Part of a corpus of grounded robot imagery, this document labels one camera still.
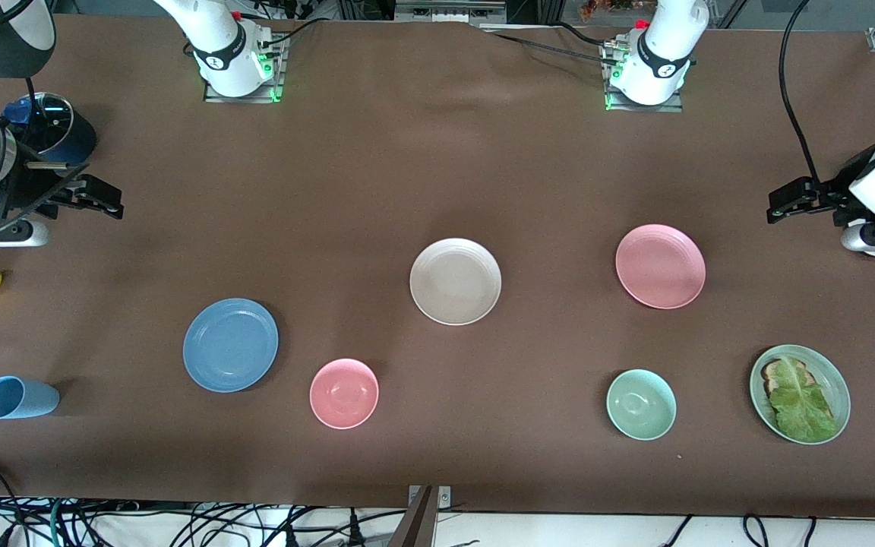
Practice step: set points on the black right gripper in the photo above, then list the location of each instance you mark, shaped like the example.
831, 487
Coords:
30, 188

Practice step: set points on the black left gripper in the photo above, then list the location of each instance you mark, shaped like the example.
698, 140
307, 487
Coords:
835, 191

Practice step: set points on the pink plate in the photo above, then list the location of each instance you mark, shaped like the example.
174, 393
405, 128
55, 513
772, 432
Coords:
661, 266

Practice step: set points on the blue plate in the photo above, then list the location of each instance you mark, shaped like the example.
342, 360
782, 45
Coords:
230, 346

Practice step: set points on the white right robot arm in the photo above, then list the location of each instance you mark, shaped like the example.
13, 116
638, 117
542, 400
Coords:
225, 53

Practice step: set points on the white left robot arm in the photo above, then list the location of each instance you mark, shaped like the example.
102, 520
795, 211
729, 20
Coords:
658, 61

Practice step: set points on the dark blue saucepan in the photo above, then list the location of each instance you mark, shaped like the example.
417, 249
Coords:
80, 140

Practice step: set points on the glass lid with blue knob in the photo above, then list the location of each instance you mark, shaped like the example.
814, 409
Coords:
50, 121

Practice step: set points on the toasted bread slice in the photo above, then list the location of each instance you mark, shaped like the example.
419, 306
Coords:
770, 372

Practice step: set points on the mint green plate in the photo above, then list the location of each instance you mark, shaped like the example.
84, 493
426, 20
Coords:
832, 380

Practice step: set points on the light blue cup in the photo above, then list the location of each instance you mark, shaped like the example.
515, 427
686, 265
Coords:
20, 398

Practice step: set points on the green lettuce leaf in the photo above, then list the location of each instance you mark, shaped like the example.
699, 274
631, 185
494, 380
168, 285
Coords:
802, 410

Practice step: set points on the mint green bowl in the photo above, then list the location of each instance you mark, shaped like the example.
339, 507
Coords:
641, 404

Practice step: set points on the reddish plant decoration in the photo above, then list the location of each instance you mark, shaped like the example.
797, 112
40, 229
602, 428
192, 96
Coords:
608, 7

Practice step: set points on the pink bowl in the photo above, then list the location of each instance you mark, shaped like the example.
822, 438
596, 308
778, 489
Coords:
344, 393

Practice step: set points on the brown table cloth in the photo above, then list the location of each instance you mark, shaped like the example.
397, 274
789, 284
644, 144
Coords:
437, 167

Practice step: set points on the beige plate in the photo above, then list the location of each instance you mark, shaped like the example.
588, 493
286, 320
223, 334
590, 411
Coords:
456, 281

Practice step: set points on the grey metal equipment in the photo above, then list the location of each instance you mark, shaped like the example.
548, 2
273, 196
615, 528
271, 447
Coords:
449, 11

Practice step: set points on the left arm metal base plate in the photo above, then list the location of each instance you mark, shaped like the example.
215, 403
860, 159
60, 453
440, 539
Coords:
673, 106

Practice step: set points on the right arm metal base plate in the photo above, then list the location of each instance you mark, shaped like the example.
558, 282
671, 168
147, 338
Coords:
213, 94

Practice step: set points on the small metal clamp bracket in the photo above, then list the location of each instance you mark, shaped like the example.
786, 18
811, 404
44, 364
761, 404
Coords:
445, 495

